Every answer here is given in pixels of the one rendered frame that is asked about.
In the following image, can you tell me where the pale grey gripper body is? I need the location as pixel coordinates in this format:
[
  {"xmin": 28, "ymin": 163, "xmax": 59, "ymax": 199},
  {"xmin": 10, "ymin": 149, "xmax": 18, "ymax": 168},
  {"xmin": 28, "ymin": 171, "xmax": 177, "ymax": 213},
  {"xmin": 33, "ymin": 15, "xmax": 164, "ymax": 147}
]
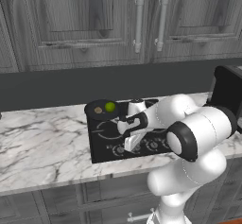
[{"xmin": 123, "ymin": 129, "xmax": 147, "ymax": 153}]

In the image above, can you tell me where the green lime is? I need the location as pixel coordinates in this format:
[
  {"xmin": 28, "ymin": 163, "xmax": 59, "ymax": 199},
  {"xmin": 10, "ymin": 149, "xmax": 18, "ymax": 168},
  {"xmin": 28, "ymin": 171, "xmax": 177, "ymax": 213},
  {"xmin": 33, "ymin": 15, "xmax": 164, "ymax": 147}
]
[{"xmin": 104, "ymin": 101, "xmax": 116, "ymax": 113}]

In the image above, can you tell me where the black frying pan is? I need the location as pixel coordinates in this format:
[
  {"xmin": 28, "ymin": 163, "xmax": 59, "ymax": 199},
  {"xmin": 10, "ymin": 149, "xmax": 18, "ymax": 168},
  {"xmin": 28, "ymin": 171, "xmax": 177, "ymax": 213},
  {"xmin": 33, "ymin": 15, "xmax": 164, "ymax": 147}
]
[{"xmin": 83, "ymin": 98, "xmax": 122, "ymax": 122}]

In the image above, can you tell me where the black hob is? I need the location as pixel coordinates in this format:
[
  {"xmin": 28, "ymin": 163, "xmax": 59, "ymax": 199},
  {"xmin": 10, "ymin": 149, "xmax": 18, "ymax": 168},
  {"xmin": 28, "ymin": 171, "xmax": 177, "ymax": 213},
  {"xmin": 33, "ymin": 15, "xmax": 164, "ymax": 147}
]
[{"xmin": 86, "ymin": 98, "xmax": 178, "ymax": 164}]

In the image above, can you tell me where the grey drawer front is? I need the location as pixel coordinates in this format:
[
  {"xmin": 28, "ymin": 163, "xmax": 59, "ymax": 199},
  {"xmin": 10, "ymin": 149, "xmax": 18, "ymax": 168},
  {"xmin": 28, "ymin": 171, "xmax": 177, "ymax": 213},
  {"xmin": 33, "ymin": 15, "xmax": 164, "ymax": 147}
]
[{"xmin": 82, "ymin": 173, "xmax": 159, "ymax": 207}]

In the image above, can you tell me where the grey oven-height base door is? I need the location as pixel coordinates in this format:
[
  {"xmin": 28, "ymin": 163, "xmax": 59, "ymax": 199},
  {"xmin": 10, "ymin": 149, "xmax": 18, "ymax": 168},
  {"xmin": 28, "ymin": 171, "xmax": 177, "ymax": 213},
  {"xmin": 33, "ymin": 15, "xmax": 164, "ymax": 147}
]
[{"xmin": 99, "ymin": 198, "xmax": 160, "ymax": 224}]

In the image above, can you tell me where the grey base cupboard door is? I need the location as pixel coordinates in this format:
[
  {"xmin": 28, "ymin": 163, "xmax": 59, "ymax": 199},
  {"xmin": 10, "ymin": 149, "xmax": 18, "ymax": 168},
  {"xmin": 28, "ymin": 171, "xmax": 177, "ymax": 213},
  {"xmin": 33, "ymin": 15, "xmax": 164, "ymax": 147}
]
[
  {"xmin": 40, "ymin": 183, "xmax": 83, "ymax": 224},
  {"xmin": 0, "ymin": 190, "xmax": 43, "ymax": 224}
]

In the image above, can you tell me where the grey base cupboard run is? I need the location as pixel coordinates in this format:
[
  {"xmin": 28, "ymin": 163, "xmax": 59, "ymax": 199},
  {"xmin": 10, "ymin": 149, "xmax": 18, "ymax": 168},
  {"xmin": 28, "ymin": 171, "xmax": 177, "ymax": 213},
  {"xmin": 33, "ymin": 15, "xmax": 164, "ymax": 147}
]
[{"xmin": 185, "ymin": 157, "xmax": 242, "ymax": 224}]

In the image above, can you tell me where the black countertop appliance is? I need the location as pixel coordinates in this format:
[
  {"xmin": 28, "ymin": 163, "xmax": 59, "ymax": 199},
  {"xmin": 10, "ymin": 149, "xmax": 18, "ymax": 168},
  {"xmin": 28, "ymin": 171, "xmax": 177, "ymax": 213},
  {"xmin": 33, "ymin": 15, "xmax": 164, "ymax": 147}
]
[{"xmin": 206, "ymin": 64, "xmax": 242, "ymax": 126}]

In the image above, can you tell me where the pale grey base handle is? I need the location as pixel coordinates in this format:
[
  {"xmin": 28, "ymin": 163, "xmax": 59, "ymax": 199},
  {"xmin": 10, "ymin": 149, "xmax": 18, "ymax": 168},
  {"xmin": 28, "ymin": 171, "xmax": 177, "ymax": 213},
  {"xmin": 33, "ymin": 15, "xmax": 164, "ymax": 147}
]
[{"xmin": 127, "ymin": 207, "xmax": 156, "ymax": 223}]

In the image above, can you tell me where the pale grey cupboard handle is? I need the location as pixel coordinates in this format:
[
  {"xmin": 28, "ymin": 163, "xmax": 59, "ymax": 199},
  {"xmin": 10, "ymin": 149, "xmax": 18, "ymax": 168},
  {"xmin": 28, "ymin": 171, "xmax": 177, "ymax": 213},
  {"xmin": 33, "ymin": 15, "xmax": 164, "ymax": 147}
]
[
  {"xmin": 132, "ymin": 0, "xmax": 146, "ymax": 54},
  {"xmin": 154, "ymin": 0, "xmax": 170, "ymax": 53}
]

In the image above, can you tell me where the grey wood wall cupboard door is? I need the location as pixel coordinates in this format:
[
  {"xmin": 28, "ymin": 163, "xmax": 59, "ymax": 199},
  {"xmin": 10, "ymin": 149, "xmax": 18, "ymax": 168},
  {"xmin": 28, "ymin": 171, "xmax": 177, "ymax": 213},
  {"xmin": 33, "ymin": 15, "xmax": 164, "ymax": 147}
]
[
  {"xmin": 146, "ymin": 0, "xmax": 242, "ymax": 64},
  {"xmin": 0, "ymin": 0, "xmax": 148, "ymax": 73},
  {"xmin": 0, "ymin": 0, "xmax": 21, "ymax": 75}
]

